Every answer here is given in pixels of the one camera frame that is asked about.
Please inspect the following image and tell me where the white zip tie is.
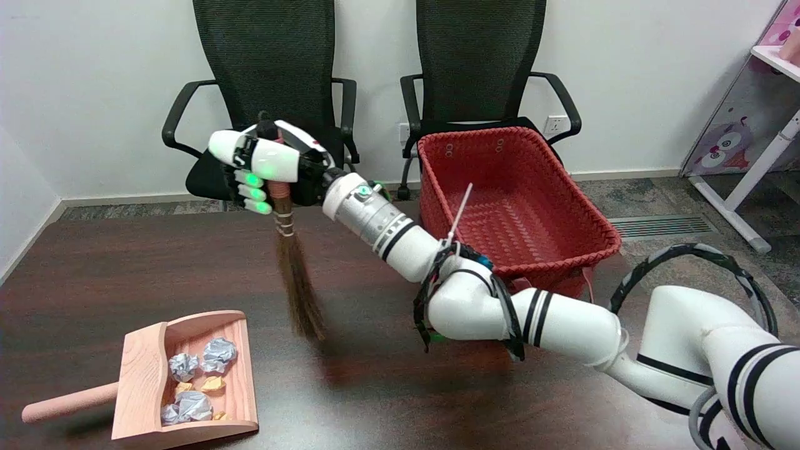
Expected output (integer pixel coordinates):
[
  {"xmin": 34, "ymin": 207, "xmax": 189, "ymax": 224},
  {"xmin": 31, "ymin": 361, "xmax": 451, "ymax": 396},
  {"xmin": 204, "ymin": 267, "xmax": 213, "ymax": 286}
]
[{"xmin": 446, "ymin": 182, "xmax": 474, "ymax": 252}]

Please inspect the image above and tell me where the white desk with pink panel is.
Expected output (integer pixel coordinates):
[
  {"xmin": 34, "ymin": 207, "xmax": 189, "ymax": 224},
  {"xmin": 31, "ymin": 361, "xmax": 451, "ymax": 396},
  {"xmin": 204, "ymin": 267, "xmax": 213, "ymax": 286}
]
[{"xmin": 689, "ymin": 45, "xmax": 800, "ymax": 254}]

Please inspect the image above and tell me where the black braided elbow cable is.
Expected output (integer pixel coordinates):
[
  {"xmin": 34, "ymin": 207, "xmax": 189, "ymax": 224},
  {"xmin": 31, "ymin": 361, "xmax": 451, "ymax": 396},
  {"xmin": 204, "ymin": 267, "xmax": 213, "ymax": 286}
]
[{"xmin": 412, "ymin": 244, "xmax": 526, "ymax": 363}]

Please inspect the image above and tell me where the pink cartoon side panel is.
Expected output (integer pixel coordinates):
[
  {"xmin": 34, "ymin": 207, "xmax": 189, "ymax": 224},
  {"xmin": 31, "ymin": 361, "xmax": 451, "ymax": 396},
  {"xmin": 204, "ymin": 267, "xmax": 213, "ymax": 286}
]
[{"xmin": 679, "ymin": 0, "xmax": 800, "ymax": 178}]

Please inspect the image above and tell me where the pink wooden dustpan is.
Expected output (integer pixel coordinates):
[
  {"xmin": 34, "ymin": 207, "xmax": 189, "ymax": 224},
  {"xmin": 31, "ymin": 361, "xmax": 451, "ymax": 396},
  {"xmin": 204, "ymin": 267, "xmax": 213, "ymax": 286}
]
[{"xmin": 22, "ymin": 310, "xmax": 259, "ymax": 450}]

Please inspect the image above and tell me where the small brown straw broom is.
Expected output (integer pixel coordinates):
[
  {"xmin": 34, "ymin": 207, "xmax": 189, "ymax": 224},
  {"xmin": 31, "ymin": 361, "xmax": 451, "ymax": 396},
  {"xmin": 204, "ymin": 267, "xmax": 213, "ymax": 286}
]
[{"xmin": 256, "ymin": 112, "xmax": 328, "ymax": 343}]

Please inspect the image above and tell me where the black mesh office chair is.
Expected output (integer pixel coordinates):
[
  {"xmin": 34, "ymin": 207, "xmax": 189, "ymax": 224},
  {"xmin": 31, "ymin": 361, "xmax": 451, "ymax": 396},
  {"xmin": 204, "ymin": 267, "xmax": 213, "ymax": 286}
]
[
  {"xmin": 399, "ymin": 0, "xmax": 583, "ymax": 201},
  {"xmin": 162, "ymin": 0, "xmax": 363, "ymax": 211}
]

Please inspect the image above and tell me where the metal floor vent grille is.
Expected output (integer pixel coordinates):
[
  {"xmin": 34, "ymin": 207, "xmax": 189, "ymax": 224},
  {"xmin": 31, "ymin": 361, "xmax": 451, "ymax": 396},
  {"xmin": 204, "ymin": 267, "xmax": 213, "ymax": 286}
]
[{"xmin": 609, "ymin": 214, "xmax": 719, "ymax": 242}]

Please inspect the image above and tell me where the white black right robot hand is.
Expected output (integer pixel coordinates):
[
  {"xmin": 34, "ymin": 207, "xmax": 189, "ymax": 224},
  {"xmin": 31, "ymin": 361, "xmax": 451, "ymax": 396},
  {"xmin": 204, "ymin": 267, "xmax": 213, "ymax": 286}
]
[{"xmin": 208, "ymin": 120, "xmax": 343, "ymax": 216}]

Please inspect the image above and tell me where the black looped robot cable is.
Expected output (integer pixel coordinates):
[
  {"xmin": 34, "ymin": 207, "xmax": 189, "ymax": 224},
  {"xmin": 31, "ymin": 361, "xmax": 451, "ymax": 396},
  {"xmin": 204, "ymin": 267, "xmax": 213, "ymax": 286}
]
[{"xmin": 609, "ymin": 242, "xmax": 779, "ymax": 339}]

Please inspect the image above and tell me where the large crumpled silver paper ball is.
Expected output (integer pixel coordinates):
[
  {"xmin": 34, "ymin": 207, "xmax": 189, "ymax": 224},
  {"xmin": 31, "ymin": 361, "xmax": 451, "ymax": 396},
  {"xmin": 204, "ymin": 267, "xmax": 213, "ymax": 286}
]
[{"xmin": 161, "ymin": 391, "xmax": 214, "ymax": 427}]

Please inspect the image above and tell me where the red woven basket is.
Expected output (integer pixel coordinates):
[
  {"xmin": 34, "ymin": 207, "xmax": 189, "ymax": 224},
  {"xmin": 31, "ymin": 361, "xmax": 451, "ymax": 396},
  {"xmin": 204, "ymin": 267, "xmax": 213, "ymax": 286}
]
[{"xmin": 416, "ymin": 127, "xmax": 623, "ymax": 301}]

